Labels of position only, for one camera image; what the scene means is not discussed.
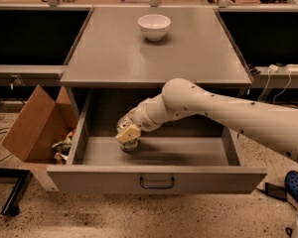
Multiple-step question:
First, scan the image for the open grey top drawer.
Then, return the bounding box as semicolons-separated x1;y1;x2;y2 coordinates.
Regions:
48;88;267;194

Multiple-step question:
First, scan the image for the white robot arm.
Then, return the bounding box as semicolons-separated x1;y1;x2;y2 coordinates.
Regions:
116;78;298;163

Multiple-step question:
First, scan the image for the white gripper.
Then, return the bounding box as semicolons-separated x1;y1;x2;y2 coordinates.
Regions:
115;98;165;144

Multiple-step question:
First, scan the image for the black power adapter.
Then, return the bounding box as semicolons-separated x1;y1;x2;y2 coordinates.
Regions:
264;182;287;201

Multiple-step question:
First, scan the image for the black floor stand leg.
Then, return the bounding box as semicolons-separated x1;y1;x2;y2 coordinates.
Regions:
0;168;30;217

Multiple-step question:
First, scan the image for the white power strip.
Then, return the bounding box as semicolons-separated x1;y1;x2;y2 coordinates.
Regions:
286;64;298;72

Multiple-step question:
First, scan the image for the brown cardboard box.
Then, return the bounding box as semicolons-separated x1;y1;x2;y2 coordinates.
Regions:
1;85;78;164

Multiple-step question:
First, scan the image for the crumpled trash in box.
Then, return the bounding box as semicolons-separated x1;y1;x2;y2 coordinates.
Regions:
52;130;75;165

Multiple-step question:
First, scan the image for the white ceramic bowl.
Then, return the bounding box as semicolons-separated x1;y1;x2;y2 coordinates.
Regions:
138;14;171;41

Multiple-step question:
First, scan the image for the black drawer handle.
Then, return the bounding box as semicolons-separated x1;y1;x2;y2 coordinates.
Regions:
139;178;175;189

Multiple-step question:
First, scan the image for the grey metal cabinet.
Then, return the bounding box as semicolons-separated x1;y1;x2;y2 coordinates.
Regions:
60;6;253;121

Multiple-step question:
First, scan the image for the green white 7up can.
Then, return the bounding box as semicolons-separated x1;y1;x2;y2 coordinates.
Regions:
119;139;138;153

